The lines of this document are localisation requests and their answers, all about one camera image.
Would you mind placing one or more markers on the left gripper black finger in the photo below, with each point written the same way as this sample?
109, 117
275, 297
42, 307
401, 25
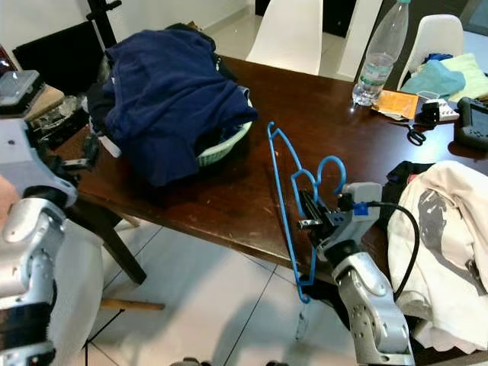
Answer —
72, 122
49, 122

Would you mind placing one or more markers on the blue plastic hanger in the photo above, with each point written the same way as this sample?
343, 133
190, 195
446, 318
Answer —
332, 158

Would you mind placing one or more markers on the navy blue printed t-shirt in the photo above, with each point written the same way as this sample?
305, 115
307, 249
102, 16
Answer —
168, 95

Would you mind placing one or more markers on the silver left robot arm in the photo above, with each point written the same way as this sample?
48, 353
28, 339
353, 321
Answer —
30, 267

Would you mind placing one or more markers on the person's bare forearm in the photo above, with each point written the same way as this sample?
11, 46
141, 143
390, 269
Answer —
8, 202

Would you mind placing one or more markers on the black plastic tray clear lid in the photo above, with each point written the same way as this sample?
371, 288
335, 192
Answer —
19, 90

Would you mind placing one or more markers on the black board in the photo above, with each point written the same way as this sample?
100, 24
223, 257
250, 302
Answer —
53, 46

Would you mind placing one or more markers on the black garment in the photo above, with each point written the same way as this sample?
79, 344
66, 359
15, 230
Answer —
408, 171

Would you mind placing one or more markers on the white basket green rim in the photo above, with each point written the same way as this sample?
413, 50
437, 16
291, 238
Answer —
229, 146

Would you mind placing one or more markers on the black stand pole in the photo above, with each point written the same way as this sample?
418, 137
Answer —
103, 19

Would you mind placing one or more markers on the orange packet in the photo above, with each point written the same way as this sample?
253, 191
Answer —
398, 104

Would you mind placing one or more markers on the cream t-shirt grey print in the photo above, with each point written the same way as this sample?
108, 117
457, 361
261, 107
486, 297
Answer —
450, 297

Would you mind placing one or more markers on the small black device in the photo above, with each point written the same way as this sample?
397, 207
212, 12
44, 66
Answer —
429, 113

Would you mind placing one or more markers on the clear plastic water bottle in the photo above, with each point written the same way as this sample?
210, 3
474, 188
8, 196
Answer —
381, 53

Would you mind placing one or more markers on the wooden stick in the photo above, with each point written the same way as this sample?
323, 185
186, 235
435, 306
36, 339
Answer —
133, 304

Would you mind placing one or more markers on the teal cloth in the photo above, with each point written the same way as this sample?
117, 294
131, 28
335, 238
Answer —
435, 78

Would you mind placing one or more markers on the white plastic chair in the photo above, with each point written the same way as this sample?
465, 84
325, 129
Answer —
438, 34
286, 34

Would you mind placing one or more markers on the light green towel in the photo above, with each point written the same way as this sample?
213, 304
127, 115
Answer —
476, 72

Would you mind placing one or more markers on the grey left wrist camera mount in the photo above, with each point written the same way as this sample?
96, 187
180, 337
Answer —
34, 164

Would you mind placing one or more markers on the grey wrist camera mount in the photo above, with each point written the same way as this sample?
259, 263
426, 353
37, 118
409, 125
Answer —
34, 164
362, 229

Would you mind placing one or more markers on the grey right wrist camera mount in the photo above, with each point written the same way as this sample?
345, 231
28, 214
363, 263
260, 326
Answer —
362, 229

